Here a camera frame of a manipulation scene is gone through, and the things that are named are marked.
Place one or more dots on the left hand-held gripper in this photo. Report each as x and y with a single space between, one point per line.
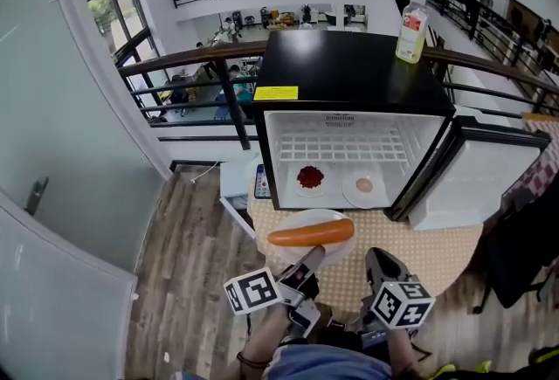
255 291

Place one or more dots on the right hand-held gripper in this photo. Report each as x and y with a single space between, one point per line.
402 304

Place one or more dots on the white plate with sausage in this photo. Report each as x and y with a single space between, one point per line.
337 251

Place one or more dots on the white plate with red beans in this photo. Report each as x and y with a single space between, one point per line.
311 192

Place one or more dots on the white plate with egg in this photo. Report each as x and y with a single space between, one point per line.
364 199

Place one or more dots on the black mini fridge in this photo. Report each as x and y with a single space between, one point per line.
349 64

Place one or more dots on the person's right forearm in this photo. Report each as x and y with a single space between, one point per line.
404 354

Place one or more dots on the person's left forearm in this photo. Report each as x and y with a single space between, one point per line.
266 339

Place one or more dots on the orange sausage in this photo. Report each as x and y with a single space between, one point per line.
310 232

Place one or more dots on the beige dotted tablecloth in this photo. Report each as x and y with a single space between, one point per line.
393 238

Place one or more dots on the brown egg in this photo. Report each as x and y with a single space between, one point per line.
364 184

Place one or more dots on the heap of red beans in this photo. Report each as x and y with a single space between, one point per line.
310 176

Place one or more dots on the smartphone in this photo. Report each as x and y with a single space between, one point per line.
261 184

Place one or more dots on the person's blue shorts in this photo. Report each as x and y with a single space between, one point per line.
327 363

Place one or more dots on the white side cabinet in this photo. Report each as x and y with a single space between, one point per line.
233 181

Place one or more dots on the neon yellow shoe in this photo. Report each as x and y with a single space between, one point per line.
546 363
463 371

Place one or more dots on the black chair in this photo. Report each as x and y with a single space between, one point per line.
519 251

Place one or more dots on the checked cloth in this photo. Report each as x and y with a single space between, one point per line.
541 168

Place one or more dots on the clear bottle with yellow liquid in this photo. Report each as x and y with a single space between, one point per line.
412 29

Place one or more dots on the black walkway railing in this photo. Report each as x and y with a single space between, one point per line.
502 20

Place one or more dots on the frosted glass door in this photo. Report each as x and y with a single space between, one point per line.
65 107

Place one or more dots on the black railing with wooden rail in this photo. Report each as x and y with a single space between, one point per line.
209 51

